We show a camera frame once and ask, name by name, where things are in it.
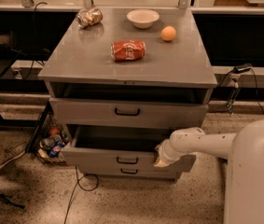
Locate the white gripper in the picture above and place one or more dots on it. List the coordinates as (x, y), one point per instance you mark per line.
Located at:
(165, 153)

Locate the grey drawer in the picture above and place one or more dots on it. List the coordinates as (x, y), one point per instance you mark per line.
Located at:
(133, 173)
(127, 114)
(119, 147)

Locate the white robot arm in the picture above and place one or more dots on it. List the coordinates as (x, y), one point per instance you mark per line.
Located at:
(244, 151)

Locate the grey bottom drawer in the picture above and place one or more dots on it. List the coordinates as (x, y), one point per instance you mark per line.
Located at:
(133, 173)

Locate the grey top drawer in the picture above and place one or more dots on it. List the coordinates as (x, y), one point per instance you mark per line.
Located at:
(127, 114)

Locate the grey drawer cabinet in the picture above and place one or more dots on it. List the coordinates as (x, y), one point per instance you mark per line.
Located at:
(119, 91)

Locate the blue soda can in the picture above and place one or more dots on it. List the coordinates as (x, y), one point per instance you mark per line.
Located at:
(55, 149)

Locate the red apple in basket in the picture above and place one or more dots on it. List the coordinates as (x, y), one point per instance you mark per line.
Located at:
(54, 130)

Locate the red cola can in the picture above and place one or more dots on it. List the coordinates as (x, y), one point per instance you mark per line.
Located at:
(128, 50)

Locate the orange fruit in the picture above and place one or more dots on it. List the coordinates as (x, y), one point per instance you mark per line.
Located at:
(168, 34)

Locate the white bowl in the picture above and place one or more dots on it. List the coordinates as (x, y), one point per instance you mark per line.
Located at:
(143, 18)

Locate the grey sneaker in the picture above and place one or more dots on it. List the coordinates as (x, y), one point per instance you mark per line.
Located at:
(12, 154)

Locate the crumpled snack bag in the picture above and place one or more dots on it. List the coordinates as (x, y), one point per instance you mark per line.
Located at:
(89, 17)

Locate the wire basket with items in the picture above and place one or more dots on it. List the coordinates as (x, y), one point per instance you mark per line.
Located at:
(44, 141)

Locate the black power adapter with cable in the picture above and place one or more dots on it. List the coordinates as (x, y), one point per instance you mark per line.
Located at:
(237, 78)

